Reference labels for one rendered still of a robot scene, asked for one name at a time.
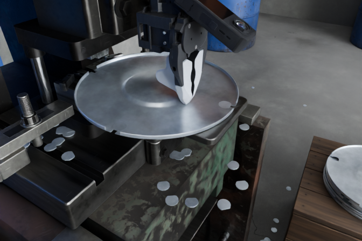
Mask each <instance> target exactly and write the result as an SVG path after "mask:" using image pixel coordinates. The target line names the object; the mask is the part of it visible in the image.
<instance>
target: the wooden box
mask: <svg viewBox="0 0 362 241"><path fill-rule="evenodd" d="M343 146H349V145H346V144H342V143H339V142H336V141H332V140H328V139H325V138H321V137H317V136H314V137H313V140H312V143H311V147H310V150H309V154H308V157H307V161H306V163H305V167H304V170H303V174H302V177H301V181H300V185H299V187H298V191H297V194H296V197H295V201H294V205H293V208H292V211H291V215H290V218H289V222H288V226H287V229H286V233H285V236H284V240H283V241H362V220H360V219H358V218H356V217H355V216H353V215H352V214H350V213H349V212H347V211H346V210H345V209H344V208H342V207H341V206H340V205H339V204H338V203H337V202H336V201H335V200H334V199H333V198H332V196H331V195H330V194H329V192H328V191H327V189H326V187H325V184H324V180H323V171H324V167H325V164H326V161H327V159H328V157H329V156H330V154H331V153H332V152H333V151H334V150H336V149H338V148H340V147H343Z"/></svg>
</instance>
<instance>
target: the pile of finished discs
mask: <svg viewBox="0 0 362 241"><path fill-rule="evenodd" d="M323 180H324V184H325V187H326V189H327V191H328V192H329V194H330V195H331V196H332V198H333V199H334V200H335V201H336V202H337V203H338V204H339V205H340V206H341V207H342V208H344V209H345V210H346V211H347V212H349V213H350V214H352V215H353V216H355V217H356V218H358V219H360V220H362V145H349V146H343V147H340V148H338V149H336V150H334V151H333V152H332V153H331V154H330V156H329V157H328V159H327V161H326V164H325V167H324V171H323Z"/></svg>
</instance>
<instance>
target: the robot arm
mask: <svg viewBox="0 0 362 241"><path fill-rule="evenodd" d="M149 11H150V13H146V12H149ZM136 17H137V31H138V45H139V47H143V48H147V49H149V51H152V52H156V53H162V52H164V51H165V52H169V53H170V54H169V55H168V56H167V58H166V67H165V68H163V69H160V70H158V71H157V72H156V78H157V80H158V81H159V82H160V83H162V84H164V85H165V86H167V87H169V88H171V89H172V90H174V91H176V93H177V94H178V97H179V99H180V101H181V102H182V103H183V104H185V105H187V104H188V103H189V102H190V100H191V99H192V98H193V96H194V95H195V92H196V90H197V86H198V83H199V80H200V77H201V72H202V71H203V68H204V63H205V58H206V53H207V32H208V31H209V33H210V34H212V35H213V36H214V37H216V38H217V39H218V40H219V41H220V42H222V43H223V44H224V45H225V46H226V47H228V48H229V49H230V50H231V51H232V52H234V53H239V52H241V51H242V50H243V49H244V48H246V47H247V46H248V45H249V44H250V42H251V41H252V40H253V39H254V37H255V36H256V31H255V30H254V29H253V28H252V27H251V26H250V25H249V24H248V23H247V22H245V21H244V20H242V19H241V18H239V17H238V16H237V15H236V14H235V13H233V12H232V11H231V10H230V9H228V8H227V7H226V6H224V5H223V4H222V3H221V2H219V1H218V0H150V5H148V6H145V7H143V10H142V11H139V12H137V13H136ZM140 23H142V24H143V35H144V40H141V26H140Z"/></svg>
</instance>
